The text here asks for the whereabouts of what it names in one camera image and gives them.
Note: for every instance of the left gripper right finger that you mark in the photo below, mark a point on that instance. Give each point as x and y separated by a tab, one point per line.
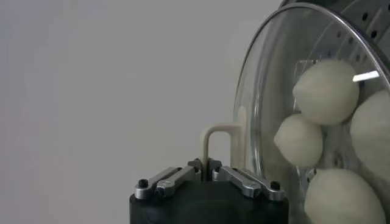
243	182

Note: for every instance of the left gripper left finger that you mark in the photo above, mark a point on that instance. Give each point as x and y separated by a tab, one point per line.
173	181

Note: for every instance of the white steamed baozi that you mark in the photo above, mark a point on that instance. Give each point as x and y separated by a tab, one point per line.
298	140
344	198
371	131
326	91

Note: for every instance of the stainless steel steamer basket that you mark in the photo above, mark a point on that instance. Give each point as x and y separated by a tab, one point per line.
376	21

